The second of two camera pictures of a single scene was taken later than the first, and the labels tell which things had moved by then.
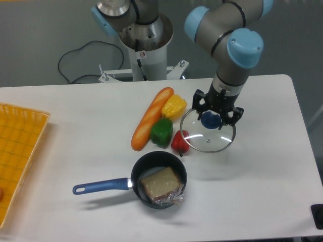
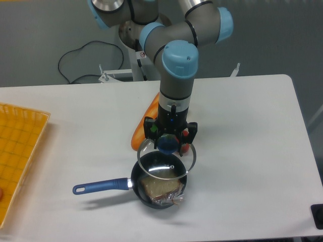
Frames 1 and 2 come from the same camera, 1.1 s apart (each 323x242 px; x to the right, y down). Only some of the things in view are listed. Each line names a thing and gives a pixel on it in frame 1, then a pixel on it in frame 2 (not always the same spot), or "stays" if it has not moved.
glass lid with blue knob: (204, 135) -> (166, 166)
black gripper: (223, 105) -> (172, 123)
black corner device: (317, 212) stays
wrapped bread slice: (164, 188) stays
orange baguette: (152, 113) stays
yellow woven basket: (21, 129) stays
